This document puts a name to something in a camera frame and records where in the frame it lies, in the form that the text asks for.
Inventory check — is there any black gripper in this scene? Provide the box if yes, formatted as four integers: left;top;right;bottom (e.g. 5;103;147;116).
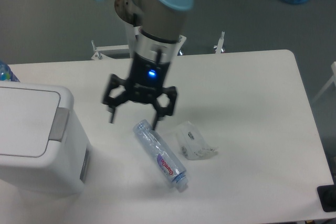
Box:
101;52;178;131

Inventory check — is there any white trash can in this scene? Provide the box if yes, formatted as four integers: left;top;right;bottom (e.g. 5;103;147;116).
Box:
1;81;92;194

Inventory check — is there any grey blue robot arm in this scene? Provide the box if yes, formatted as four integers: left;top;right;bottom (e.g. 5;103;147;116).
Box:
102;0;195;127

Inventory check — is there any clear plastic wrapper bag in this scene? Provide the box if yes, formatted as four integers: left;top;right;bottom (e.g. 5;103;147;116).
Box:
175;121;218;161

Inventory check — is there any clear plastic water bottle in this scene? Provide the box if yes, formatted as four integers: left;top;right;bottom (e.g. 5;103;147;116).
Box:
133;120;188;192

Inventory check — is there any white furniture piece right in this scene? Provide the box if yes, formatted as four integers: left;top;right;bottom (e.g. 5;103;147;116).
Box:
312;61;336;103

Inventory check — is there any black device at edge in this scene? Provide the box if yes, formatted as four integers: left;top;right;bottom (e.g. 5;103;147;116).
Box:
317;185;335;212

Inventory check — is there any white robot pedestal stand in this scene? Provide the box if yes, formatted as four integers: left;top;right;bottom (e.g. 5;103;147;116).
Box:
90;0;226;61

